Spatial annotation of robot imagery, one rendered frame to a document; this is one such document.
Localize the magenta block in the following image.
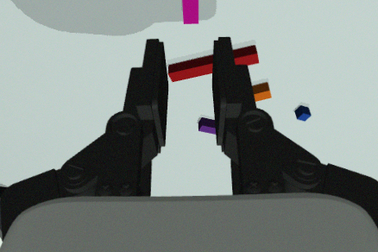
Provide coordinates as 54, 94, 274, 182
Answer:
182, 0, 198, 24

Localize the small blue block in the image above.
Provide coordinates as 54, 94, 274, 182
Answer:
295, 105, 311, 121

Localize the purple rod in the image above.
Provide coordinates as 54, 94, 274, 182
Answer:
198, 117, 216, 135

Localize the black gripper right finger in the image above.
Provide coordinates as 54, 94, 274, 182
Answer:
212, 37, 378, 228

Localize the red rod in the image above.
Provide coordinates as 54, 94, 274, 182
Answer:
168, 45, 259, 82

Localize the orange rod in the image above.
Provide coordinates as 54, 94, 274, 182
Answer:
252, 82, 271, 102

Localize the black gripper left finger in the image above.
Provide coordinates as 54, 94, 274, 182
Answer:
0, 39, 168, 239

